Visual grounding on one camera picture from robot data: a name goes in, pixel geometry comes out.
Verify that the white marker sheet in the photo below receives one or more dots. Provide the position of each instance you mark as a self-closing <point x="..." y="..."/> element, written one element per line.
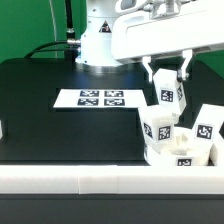
<point x="88" y="98"/>

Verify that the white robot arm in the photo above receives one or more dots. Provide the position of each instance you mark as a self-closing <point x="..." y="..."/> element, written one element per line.
<point x="96" y="40"/>

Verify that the white object at left edge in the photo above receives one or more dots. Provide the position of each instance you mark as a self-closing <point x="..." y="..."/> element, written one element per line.
<point x="1" y="132"/>

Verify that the white right fence bar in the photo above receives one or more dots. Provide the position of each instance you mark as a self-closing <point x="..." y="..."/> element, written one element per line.
<point x="217" y="151"/>

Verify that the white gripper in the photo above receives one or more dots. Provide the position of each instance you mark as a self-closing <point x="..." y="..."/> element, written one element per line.
<point x="162" y="28"/>

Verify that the white front fence bar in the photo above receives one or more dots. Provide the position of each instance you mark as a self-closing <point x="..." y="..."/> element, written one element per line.
<point x="47" y="179"/>

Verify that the white fence bar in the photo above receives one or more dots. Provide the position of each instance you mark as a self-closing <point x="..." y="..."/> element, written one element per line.
<point x="217" y="151"/>
<point x="47" y="179"/>

